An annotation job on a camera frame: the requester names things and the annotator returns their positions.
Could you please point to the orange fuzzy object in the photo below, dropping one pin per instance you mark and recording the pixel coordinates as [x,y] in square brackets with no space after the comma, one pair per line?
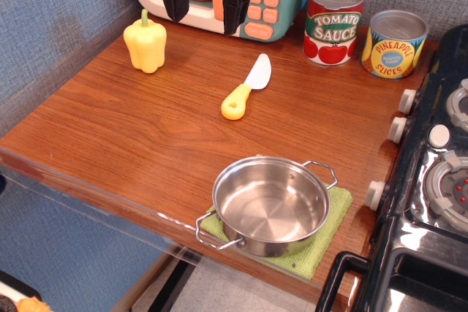
[32,304]

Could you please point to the pineapple slices can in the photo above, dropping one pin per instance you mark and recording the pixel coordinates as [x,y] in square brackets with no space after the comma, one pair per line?
[394,42]

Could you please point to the green folded cloth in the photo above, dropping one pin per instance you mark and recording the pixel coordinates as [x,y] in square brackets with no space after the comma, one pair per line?
[305,262]

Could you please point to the yellow handled toy knife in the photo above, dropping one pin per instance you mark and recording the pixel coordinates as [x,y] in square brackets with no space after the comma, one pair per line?
[234,105]

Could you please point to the tomato sauce can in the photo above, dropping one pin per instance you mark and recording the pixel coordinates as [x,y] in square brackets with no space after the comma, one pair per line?
[331,30]

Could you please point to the yellow toy bell pepper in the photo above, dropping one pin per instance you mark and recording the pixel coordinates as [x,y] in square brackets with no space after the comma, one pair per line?
[146,42]

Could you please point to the black toy stove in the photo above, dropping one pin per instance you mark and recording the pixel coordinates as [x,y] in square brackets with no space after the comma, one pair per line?
[418,255]

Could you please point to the white stove knob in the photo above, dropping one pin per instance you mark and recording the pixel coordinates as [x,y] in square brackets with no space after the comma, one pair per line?
[374,194]
[396,130]
[406,101]

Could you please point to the stainless steel pan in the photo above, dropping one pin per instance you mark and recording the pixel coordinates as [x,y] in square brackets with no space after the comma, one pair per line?
[269,206]

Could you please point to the white round stove button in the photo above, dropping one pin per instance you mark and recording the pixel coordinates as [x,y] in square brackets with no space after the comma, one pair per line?
[439,136]

